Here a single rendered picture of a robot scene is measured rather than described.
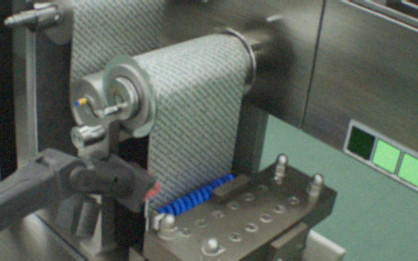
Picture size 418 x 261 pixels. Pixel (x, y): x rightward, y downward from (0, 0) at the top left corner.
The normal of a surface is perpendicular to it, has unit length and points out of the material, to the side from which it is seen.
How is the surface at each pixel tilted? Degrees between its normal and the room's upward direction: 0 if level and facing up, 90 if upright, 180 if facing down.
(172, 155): 90
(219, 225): 0
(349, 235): 0
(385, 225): 0
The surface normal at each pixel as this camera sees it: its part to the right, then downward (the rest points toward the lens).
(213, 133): 0.72, 0.41
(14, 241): 0.11, -0.87
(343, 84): -0.69, 0.29
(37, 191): 0.67, 0.25
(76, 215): 0.83, 0.22
